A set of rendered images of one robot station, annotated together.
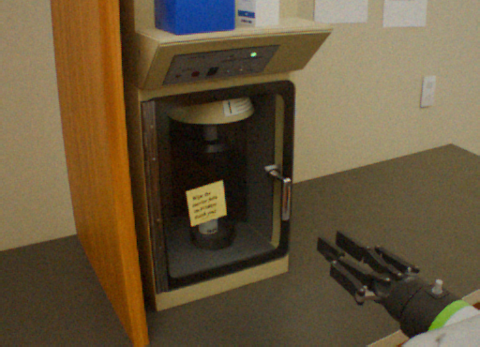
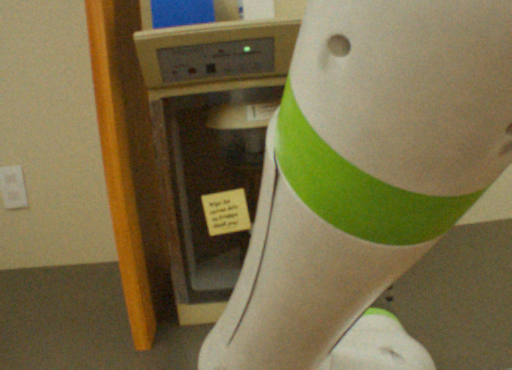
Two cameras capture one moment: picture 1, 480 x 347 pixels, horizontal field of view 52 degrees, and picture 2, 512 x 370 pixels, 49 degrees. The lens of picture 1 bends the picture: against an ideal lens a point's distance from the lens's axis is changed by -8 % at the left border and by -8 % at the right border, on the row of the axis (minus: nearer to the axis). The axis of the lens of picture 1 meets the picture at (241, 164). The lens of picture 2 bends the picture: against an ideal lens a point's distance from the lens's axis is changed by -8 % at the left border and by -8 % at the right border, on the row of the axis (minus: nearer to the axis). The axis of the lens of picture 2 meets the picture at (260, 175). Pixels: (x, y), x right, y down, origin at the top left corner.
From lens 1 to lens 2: 49 cm
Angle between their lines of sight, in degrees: 27
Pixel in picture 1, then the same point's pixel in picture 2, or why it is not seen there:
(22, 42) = not seen: hidden behind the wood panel
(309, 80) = not seen: hidden behind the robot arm
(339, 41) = not seen: hidden behind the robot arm
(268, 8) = (259, 2)
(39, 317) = (76, 314)
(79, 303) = (117, 309)
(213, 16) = (188, 10)
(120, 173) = (110, 161)
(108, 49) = (94, 44)
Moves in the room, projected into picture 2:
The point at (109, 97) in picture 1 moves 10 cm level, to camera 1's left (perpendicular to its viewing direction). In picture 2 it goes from (97, 87) to (55, 91)
